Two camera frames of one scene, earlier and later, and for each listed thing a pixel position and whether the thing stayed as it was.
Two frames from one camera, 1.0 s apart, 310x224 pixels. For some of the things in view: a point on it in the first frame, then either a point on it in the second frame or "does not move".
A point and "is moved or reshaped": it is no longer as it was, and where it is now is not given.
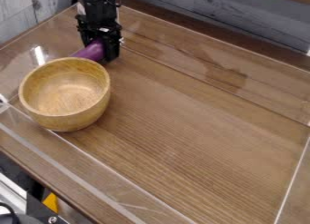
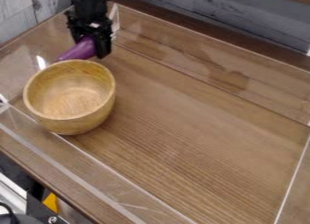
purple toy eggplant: (94, 51) is moved or reshaped
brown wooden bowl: (65, 93) does not move
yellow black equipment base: (35, 202) does not move
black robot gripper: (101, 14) → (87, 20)
